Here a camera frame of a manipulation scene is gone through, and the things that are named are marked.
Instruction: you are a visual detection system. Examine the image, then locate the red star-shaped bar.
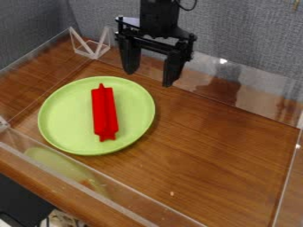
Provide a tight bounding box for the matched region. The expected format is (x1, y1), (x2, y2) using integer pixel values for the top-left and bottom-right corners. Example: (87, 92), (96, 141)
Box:
(91, 84), (119, 142)

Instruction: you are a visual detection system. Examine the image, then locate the clear acrylic enclosure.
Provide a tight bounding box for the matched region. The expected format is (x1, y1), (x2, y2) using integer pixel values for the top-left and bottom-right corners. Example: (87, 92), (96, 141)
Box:
(0, 33), (303, 227)

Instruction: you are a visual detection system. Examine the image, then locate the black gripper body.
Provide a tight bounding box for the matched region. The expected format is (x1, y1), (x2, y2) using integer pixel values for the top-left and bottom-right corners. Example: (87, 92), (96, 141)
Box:
(115, 15), (196, 61)

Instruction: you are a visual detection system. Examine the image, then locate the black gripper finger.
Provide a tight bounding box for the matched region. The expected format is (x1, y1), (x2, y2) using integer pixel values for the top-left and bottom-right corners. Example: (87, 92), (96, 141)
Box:
(120, 37), (142, 74)
(162, 51), (184, 87)

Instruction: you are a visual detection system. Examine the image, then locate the green round plate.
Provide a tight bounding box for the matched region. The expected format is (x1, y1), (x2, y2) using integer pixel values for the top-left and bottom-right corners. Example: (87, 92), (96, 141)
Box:
(37, 76), (156, 156)

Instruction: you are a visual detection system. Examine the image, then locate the black cable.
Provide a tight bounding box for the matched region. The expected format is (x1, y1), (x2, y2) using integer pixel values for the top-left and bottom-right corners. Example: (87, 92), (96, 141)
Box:
(172, 0), (198, 12)

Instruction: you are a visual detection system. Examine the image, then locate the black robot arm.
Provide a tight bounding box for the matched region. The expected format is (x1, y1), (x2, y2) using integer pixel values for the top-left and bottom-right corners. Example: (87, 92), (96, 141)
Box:
(115, 0), (198, 87)

